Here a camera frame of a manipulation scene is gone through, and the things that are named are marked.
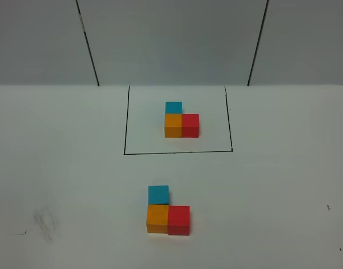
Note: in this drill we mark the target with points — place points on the orange template block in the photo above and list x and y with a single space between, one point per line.
173 125

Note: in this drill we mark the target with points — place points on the red template block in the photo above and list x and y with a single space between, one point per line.
190 125

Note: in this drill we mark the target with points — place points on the blue template block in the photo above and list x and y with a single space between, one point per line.
173 107

